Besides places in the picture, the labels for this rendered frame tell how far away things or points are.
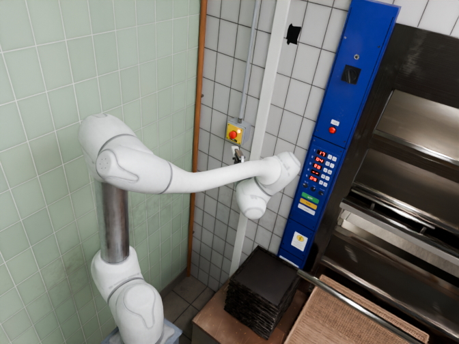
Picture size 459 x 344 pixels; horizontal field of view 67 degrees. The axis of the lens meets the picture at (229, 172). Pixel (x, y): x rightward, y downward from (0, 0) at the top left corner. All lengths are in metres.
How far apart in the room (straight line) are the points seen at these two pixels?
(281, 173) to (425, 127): 0.56
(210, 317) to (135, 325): 0.80
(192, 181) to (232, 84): 0.80
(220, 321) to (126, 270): 0.82
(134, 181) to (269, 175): 0.51
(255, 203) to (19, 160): 0.82
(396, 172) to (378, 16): 0.61
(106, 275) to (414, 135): 1.23
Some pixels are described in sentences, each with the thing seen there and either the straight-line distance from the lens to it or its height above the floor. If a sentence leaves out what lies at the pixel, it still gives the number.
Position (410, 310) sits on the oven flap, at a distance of 1.93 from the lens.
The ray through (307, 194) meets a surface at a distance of 1.71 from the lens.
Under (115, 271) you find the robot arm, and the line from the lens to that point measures 1.34.
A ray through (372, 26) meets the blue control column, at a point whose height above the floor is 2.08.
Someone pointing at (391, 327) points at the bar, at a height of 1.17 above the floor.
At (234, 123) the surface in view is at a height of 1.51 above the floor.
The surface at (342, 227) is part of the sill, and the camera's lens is 1.78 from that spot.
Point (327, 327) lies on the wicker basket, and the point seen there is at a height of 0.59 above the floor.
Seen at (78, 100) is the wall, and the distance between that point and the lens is 1.39.
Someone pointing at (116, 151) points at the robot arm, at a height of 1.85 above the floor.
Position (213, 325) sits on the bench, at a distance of 2.01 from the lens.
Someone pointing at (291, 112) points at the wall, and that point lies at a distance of 1.60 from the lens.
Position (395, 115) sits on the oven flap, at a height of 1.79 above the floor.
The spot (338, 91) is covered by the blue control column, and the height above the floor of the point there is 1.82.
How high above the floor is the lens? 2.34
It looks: 37 degrees down
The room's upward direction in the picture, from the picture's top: 8 degrees clockwise
